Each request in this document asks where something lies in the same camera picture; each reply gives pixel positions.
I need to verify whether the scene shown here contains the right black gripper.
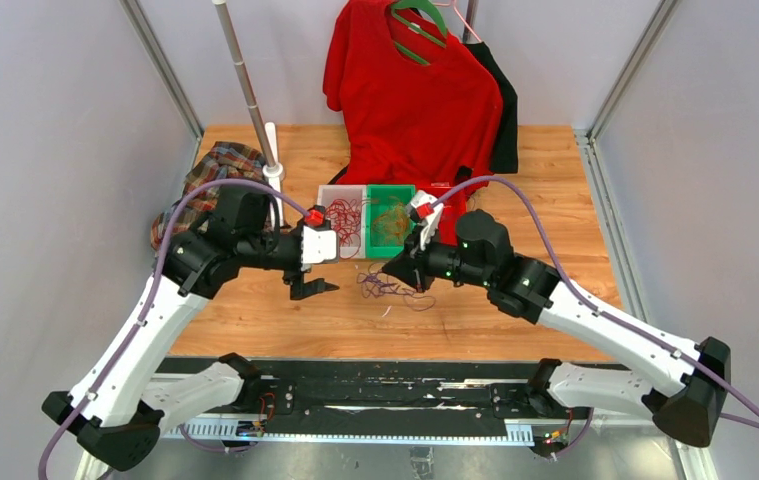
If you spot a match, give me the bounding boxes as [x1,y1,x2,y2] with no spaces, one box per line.
[381,222,490,294]

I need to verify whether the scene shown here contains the coloured wire bundle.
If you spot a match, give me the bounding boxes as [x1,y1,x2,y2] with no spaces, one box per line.
[356,263,437,314]

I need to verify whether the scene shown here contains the orange wires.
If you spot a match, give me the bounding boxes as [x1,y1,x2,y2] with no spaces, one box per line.
[369,192,415,248]

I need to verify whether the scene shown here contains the red wire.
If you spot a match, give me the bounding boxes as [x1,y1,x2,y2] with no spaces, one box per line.
[323,195,364,256]

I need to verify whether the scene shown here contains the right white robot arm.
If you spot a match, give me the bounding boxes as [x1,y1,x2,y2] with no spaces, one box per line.
[382,210,731,447]

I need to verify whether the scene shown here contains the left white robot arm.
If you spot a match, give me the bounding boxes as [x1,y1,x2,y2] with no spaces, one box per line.
[42,179,339,472]

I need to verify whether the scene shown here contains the green plastic bin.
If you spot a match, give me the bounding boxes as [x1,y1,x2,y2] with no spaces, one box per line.
[365,185,415,259]

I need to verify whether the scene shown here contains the red plastic bin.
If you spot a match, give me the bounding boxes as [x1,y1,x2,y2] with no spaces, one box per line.
[416,182,467,246]

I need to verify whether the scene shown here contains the white plastic bin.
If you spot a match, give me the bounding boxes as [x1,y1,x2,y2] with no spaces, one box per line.
[317,185,367,260]

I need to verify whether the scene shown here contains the black t-shirt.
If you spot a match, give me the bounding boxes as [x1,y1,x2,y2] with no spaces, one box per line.
[465,42,519,174]

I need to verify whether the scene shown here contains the plaid flannel shirt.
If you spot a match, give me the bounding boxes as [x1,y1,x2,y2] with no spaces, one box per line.
[150,141,266,250]

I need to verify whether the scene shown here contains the red t-shirt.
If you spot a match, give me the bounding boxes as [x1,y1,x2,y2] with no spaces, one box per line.
[322,1,503,185]

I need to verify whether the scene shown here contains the green clothes hanger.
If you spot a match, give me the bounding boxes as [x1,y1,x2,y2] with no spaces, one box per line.
[386,1,449,67]

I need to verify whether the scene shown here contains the pink clothes hanger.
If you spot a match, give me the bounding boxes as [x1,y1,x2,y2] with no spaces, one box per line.
[433,0,483,44]

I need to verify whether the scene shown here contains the metal rack pole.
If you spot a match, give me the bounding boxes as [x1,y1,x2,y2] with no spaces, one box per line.
[212,0,265,151]

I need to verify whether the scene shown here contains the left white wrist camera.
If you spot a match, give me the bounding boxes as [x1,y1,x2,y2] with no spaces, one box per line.
[300,226,340,271]

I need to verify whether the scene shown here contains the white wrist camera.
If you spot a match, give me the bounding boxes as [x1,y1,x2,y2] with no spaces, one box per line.
[406,190,444,251]
[300,226,340,271]

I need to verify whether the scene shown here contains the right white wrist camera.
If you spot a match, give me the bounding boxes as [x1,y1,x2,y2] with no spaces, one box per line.
[406,190,444,251]

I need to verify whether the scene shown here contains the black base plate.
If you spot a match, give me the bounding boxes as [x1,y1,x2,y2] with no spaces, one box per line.
[196,357,574,440]

